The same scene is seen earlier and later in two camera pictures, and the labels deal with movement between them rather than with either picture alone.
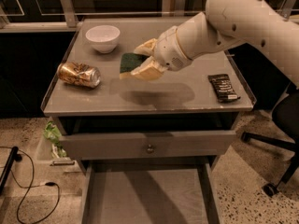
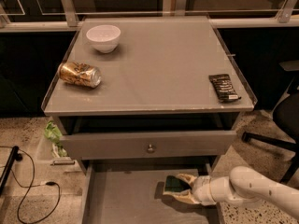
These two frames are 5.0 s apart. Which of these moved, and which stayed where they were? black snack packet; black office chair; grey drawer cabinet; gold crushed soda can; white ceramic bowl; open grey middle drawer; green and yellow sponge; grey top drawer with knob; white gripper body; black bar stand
Moved: white gripper body; green and yellow sponge
Stayed: open grey middle drawer; black office chair; gold crushed soda can; grey top drawer with knob; black bar stand; white ceramic bowl; black snack packet; grey drawer cabinet
